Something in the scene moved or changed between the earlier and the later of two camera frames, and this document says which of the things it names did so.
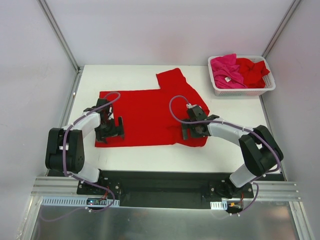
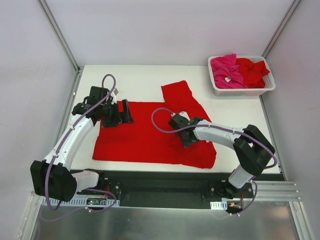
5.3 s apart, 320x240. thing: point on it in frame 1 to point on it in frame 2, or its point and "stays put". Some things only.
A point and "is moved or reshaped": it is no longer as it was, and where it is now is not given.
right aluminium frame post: [283, 24] stays put
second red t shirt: [253, 72] stays put
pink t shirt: [227, 73] stays put
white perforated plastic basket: [269, 82] stays put
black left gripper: [119, 127] to [115, 115]
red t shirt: [154, 118] is moved or reshaped
